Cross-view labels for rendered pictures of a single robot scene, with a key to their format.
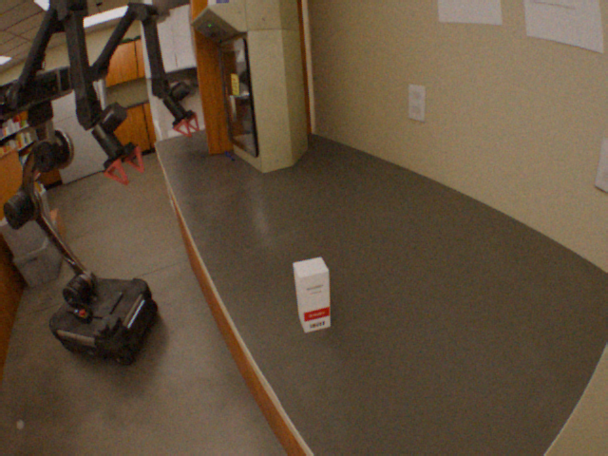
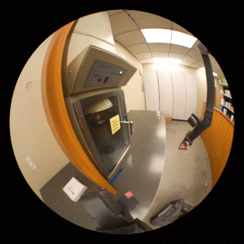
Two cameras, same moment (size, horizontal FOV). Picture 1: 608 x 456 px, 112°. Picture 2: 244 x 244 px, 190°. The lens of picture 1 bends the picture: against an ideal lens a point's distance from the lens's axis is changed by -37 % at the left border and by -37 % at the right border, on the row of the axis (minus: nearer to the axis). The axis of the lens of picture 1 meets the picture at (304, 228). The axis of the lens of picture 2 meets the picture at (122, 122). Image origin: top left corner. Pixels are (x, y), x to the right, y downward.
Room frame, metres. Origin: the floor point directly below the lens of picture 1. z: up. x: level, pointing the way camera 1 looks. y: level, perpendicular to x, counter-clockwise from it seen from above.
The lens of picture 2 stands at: (1.28, 0.49, 1.39)
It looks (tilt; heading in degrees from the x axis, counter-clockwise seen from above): 24 degrees down; 238
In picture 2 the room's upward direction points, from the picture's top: 9 degrees counter-clockwise
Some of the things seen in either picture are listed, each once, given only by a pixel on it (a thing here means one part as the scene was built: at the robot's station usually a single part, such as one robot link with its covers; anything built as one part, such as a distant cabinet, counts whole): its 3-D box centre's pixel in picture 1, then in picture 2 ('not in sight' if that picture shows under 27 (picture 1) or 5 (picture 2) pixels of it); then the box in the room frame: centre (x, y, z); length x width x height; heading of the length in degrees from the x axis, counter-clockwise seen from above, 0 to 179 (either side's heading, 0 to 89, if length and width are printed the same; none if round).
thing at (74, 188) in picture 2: not in sight; (74, 189); (1.55, 0.25, 0.96); 0.16 x 0.12 x 0.04; 32
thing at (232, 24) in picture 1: (215, 26); (113, 73); (1.12, 0.24, 1.46); 0.32 x 0.11 x 0.10; 27
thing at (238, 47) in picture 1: (236, 96); (114, 133); (1.15, 0.20, 1.19); 0.30 x 0.01 x 0.40; 26
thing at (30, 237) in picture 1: (28, 222); not in sight; (1.89, 2.43, 0.49); 0.60 x 0.42 x 0.33; 27
